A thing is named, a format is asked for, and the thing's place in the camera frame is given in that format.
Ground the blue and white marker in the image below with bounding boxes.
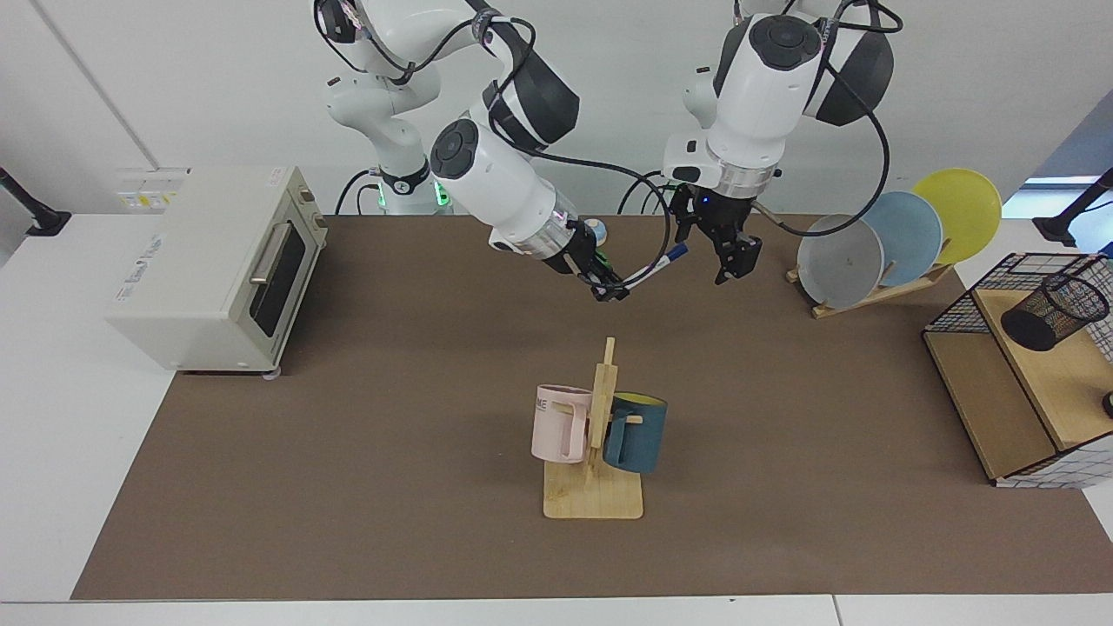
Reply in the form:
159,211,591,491
622,243,690,290

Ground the black mesh pen holder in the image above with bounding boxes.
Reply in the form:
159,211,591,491
1000,273,1111,352

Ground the grey plate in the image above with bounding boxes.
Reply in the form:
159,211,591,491
796,214,885,310

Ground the wooden plate rack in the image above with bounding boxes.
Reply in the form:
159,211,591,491
786,239,956,320

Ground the pink cup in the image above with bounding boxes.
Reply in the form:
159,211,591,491
531,384,595,464

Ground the dark teal cup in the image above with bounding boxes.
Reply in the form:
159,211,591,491
602,393,669,475

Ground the light blue plate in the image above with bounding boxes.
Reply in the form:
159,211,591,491
856,191,944,288

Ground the wooden cup stand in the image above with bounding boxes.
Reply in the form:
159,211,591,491
543,337,644,520

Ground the yellow plate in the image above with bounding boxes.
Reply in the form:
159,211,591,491
910,168,1003,266

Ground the brown table cloth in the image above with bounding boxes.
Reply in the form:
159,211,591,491
71,215,1113,601

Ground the black clamp stand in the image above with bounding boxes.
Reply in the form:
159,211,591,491
1033,168,1113,246
0,165,72,237

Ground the pale toaster oven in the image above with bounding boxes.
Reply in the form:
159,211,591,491
106,165,330,379

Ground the black power cable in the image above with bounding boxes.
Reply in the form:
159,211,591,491
335,170,377,216
617,170,672,216

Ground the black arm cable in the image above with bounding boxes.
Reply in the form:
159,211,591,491
313,0,675,288
735,0,905,237

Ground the wire basket with wooden floor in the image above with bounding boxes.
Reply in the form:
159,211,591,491
922,252,1113,489

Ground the white wall socket box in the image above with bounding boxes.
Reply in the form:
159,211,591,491
116,167,190,211

